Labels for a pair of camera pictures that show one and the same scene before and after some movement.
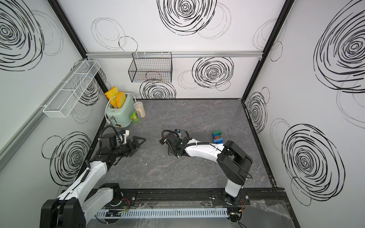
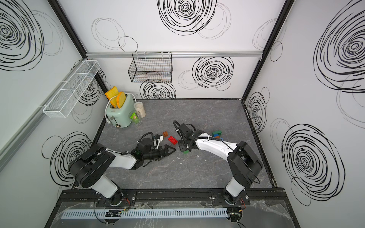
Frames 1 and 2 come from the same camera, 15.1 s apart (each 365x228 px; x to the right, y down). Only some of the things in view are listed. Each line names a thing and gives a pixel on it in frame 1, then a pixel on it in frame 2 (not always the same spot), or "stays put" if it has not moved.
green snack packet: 135,118 stays put
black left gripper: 130,146 -> 161,155
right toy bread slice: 120,99 stays put
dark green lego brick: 217,132 stays put
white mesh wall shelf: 63,102 stays put
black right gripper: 170,152 -> 180,145
